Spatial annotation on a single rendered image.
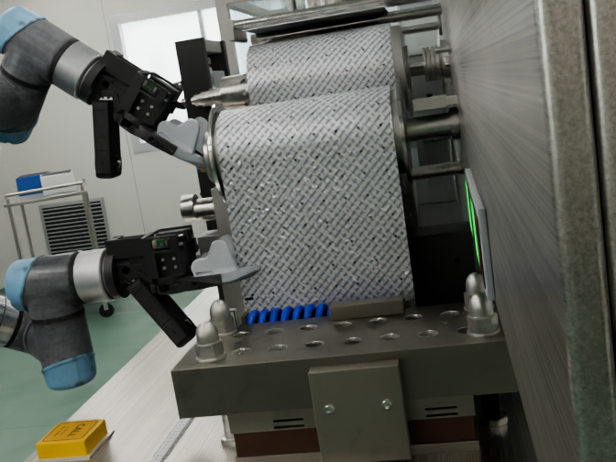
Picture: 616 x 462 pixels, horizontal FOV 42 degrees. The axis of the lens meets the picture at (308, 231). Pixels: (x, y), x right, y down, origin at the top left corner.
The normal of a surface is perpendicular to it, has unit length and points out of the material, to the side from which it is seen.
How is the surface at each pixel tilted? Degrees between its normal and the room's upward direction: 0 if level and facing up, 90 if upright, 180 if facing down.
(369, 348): 0
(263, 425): 90
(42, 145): 90
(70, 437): 0
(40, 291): 90
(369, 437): 90
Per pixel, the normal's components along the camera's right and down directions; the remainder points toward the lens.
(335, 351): -0.15, -0.97
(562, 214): -0.51, 0.22
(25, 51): -0.24, 0.34
